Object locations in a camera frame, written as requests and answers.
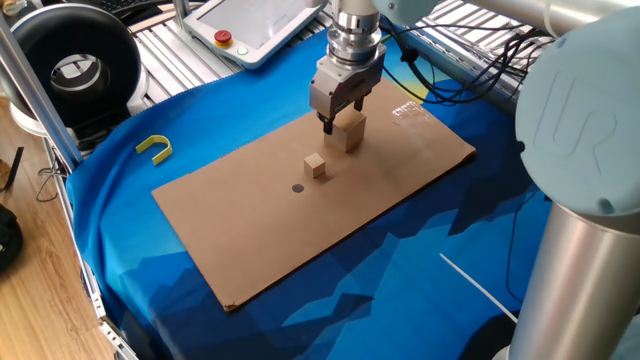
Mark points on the grey Schunk gripper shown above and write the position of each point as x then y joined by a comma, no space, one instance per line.
340,85

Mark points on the large wooden cube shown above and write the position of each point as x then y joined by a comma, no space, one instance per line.
350,134

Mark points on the small wooden cube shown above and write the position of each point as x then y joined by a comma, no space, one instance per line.
315,166

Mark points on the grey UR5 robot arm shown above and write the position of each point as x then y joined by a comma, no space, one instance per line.
575,125

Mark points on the black dot mark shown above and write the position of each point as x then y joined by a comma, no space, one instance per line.
298,188

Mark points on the silver force torque sensor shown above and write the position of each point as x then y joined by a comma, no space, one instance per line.
354,40

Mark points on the white teach pendant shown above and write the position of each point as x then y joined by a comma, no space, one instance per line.
240,25

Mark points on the brown cardboard sheet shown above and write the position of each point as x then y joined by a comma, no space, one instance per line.
260,235

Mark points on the blue printed cloth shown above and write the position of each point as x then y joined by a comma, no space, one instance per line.
400,300

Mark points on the yellow U-shaped piece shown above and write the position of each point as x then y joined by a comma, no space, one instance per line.
145,143

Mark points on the white thin strip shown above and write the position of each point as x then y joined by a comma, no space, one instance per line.
477,287

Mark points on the black keyboard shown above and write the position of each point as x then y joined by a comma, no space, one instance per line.
120,5

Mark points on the aluminium table edge profile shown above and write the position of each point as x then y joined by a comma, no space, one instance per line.
94,295

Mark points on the black flat bar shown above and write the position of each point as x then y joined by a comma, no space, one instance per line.
13,167

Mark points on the black bag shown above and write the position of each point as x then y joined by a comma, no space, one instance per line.
7,240

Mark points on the aluminium frame rail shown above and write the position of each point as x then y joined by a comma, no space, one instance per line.
465,75

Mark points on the thin aluminium post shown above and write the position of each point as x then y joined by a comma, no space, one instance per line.
181,12

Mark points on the aluminium frame post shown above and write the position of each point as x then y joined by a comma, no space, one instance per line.
37,97

